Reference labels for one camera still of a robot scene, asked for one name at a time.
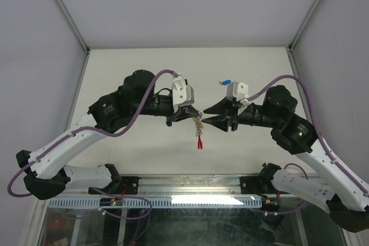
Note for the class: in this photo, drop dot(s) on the blue tag key far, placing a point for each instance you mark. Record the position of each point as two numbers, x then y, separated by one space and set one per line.
225 82

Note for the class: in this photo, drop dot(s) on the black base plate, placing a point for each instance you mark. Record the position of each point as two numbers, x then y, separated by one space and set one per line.
128 186
257 185

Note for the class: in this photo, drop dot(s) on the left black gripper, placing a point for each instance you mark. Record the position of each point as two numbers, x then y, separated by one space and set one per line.
176 117

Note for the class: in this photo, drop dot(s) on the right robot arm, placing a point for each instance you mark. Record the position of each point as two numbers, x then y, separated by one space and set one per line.
344 196

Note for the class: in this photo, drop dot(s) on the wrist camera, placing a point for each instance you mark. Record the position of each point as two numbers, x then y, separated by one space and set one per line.
237 93
182 92

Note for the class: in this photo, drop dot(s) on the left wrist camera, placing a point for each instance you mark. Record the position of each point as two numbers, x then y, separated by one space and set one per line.
182 92

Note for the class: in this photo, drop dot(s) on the white slotted cable duct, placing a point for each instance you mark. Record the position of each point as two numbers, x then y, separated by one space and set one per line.
175 202

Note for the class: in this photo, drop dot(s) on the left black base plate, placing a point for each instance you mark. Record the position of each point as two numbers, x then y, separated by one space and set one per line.
128 186

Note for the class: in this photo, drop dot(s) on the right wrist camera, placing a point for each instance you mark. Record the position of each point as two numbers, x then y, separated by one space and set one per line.
237 93

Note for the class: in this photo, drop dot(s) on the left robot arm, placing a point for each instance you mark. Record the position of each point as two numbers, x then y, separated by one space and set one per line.
47 172

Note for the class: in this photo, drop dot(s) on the aluminium mounting rail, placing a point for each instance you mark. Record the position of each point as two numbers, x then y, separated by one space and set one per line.
166 185

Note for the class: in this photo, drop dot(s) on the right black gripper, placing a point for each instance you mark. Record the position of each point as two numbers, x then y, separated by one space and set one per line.
222 121

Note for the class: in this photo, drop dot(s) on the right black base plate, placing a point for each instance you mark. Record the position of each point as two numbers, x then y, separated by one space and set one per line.
257 185

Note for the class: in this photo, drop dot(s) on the red handle keyring holder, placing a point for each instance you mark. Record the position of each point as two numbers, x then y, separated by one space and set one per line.
198 131

